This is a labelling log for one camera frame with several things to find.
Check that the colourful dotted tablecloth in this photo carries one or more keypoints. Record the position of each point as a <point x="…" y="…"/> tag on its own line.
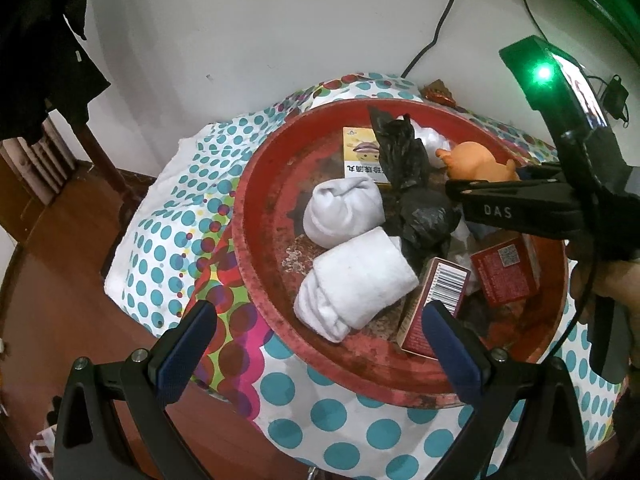
<point x="350" y="425"/>

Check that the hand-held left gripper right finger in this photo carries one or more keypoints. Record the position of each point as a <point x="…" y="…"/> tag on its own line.
<point x="450" y="355"/>

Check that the red round tray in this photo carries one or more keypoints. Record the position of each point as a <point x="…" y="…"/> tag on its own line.
<point x="295" y="232"/>

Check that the orange rubber toy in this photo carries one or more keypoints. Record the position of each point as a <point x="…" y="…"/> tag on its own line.
<point x="475" y="157"/>

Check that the black jacket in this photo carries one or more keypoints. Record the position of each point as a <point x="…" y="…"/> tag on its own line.
<point x="40" y="35"/>

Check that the red box with square code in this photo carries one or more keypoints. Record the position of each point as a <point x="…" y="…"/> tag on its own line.
<point x="500" y="275"/>

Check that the large white sock roll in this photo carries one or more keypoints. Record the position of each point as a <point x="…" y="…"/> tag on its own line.
<point x="350" y="285"/>

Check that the person's right hand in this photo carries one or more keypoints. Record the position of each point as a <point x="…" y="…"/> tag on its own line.
<point x="630" y="285"/>

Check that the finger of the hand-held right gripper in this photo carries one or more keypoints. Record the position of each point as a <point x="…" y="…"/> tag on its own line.
<point x="542" y="172"/>
<point x="505" y="207"/>

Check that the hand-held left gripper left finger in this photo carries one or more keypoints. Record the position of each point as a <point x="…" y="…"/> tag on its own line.
<point x="185" y="355"/>

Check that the yellow medicine box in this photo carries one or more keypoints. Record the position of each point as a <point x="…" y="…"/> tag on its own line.
<point x="360" y="155"/>

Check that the orange brown snack wrapper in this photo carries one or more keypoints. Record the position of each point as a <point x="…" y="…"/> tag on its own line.
<point x="440" y="94"/>

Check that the red box with barcode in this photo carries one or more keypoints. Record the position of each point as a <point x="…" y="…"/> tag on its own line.
<point x="442" y="280"/>

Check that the black power adapter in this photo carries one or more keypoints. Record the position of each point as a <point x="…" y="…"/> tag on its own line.
<point x="615" y="97"/>

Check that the black plastic bag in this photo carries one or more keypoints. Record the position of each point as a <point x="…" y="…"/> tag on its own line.
<point x="410" y="175"/>

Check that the wooden chair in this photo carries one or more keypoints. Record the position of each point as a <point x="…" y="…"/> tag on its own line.
<point x="30" y="165"/>

